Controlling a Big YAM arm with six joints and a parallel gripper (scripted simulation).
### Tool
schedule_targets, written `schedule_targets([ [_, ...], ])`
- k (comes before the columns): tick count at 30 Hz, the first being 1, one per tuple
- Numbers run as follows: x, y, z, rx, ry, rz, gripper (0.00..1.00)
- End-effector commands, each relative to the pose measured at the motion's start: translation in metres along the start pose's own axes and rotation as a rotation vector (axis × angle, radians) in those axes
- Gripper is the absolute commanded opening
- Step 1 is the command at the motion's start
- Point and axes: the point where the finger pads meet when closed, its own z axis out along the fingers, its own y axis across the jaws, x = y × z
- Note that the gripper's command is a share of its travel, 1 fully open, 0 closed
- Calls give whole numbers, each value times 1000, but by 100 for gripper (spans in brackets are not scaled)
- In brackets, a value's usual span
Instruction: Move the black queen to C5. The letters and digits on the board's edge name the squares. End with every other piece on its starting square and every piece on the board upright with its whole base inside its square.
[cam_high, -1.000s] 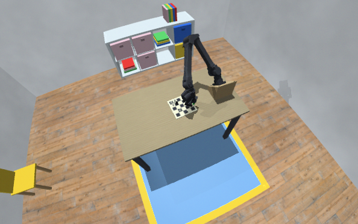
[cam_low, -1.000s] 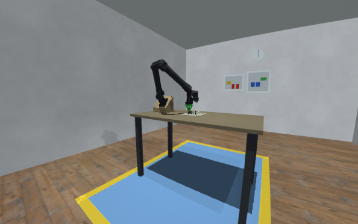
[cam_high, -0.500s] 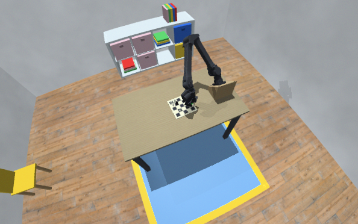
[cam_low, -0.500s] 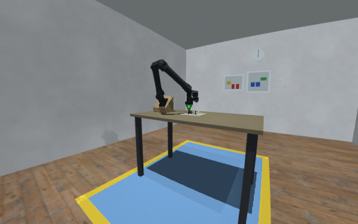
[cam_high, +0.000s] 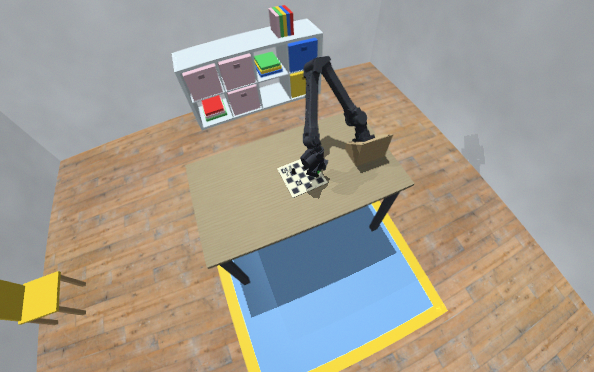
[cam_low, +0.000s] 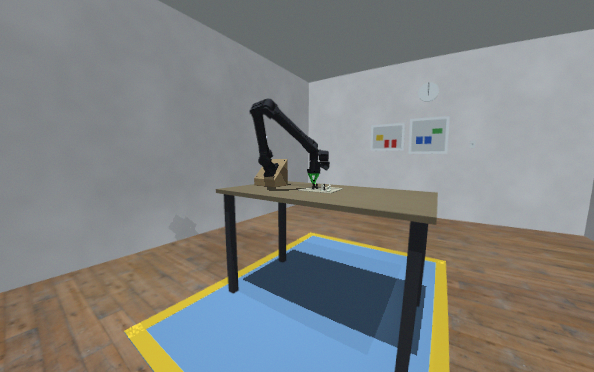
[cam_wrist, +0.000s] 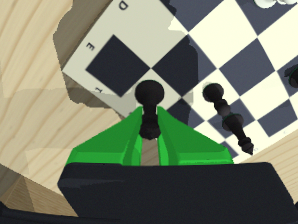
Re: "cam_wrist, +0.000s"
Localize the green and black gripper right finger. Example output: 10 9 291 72
157 106 235 166

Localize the white pawn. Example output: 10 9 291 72
253 0 298 8

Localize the black and white chessboard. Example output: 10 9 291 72
62 0 298 163

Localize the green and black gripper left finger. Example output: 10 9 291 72
65 106 143 166

